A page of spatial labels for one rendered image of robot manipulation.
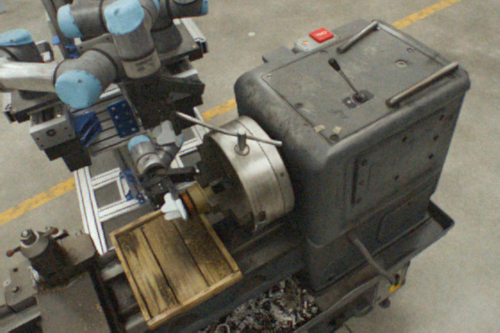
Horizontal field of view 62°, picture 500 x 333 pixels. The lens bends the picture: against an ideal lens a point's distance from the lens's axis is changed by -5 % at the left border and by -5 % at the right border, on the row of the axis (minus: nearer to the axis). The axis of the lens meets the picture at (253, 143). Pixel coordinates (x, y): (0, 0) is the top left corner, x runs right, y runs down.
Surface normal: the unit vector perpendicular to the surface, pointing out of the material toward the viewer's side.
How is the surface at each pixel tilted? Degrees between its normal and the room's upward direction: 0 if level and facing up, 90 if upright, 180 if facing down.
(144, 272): 0
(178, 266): 0
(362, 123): 0
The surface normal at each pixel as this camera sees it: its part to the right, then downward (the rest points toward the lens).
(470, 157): -0.11, -0.70
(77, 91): -0.22, 0.71
